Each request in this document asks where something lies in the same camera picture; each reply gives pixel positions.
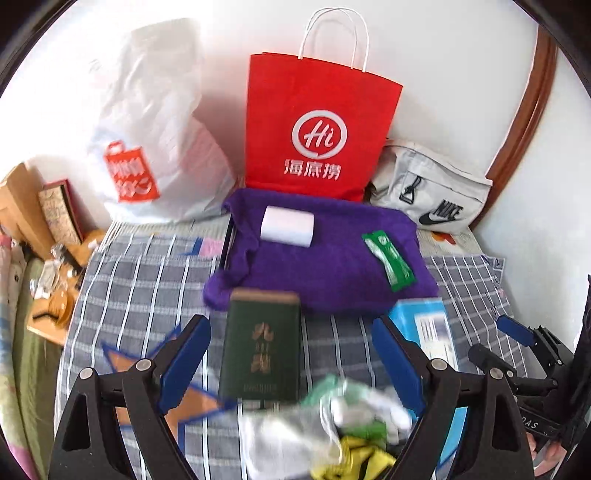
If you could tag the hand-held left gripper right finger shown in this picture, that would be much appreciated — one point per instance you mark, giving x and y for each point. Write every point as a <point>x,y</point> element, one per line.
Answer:
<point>397,364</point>

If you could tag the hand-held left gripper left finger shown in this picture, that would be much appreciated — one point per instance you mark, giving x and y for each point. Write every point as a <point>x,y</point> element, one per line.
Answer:
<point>184,364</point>

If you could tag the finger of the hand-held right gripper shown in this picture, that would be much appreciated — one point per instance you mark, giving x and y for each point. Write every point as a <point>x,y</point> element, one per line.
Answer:
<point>515,328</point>
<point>489,360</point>

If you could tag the yellow mesh cloth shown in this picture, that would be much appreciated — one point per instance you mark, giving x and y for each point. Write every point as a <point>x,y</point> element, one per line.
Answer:
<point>364,461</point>

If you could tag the blue and white box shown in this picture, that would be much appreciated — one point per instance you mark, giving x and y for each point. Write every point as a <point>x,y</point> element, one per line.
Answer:
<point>429,323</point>

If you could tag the dark green box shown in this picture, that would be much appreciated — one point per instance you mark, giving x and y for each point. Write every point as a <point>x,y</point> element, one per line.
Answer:
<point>258,346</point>

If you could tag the grey plaid bed sheet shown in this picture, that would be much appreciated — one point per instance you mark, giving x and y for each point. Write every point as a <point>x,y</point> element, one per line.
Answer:
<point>138,295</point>

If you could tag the green packet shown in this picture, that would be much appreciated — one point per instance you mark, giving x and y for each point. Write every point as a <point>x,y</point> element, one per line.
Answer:
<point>388,261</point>

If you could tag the purple towel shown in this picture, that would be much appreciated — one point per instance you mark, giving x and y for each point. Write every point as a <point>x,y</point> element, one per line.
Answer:
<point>332,258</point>

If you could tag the wooden nightstand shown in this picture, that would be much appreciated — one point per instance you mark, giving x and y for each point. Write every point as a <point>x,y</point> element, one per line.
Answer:
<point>60,314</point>

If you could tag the green quilt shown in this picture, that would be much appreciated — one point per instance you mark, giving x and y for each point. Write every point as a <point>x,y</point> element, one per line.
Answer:
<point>32,369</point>

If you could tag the light grey waist bag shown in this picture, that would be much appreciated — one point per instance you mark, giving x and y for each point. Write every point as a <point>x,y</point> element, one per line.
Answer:
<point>434,180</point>

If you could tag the white foam block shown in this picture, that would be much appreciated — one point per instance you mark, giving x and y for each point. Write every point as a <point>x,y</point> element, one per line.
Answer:
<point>287,226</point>

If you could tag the patterned book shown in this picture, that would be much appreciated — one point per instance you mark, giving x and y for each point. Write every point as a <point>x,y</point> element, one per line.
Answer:
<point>57,212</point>

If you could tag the brown wooden headboard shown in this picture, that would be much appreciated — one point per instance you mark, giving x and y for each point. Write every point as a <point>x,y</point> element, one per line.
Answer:
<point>531,124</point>

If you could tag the brown cardboard box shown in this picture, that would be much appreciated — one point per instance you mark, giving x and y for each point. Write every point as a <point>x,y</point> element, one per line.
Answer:
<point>21,203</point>

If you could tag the white plastic bag orange print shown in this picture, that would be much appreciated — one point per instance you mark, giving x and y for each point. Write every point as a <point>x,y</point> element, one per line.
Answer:
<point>152,115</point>

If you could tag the red paper bag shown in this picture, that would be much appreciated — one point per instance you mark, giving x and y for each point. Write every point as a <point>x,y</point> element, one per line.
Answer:
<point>318,92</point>

